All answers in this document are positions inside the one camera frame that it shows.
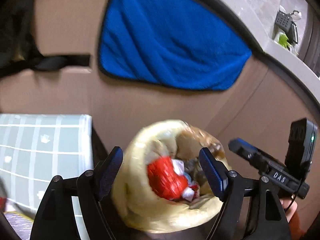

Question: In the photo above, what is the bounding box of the red plastic wrapper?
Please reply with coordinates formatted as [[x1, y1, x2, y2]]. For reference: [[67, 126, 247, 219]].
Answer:
[[147, 156, 188, 200]]

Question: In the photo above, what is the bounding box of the yellow trash bag bin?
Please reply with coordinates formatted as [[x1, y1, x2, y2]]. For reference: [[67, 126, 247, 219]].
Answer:
[[111, 120, 227, 233]]

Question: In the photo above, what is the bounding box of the right hand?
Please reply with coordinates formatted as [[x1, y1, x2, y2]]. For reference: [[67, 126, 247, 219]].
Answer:
[[280, 198, 298, 222]]

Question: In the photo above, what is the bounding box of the green grid table mat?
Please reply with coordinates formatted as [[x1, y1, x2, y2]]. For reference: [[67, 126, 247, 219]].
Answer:
[[0, 113, 94, 240]]

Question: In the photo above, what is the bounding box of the blue towel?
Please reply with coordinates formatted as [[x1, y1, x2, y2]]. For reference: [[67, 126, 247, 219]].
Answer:
[[98, 0, 252, 91]]

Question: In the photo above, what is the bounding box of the black cloth on cabinet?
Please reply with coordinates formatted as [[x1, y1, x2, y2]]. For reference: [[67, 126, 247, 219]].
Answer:
[[1, 0, 90, 78]]

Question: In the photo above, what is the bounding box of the black utensil rack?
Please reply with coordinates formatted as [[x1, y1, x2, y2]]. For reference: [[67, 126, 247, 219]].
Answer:
[[275, 7, 302, 45]]

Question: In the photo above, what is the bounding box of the grey countertop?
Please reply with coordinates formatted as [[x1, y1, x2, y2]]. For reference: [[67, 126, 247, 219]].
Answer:
[[217, 0, 319, 94]]

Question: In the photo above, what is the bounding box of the black camera box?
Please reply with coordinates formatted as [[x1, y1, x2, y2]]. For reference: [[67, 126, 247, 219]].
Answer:
[[285, 118, 318, 180]]

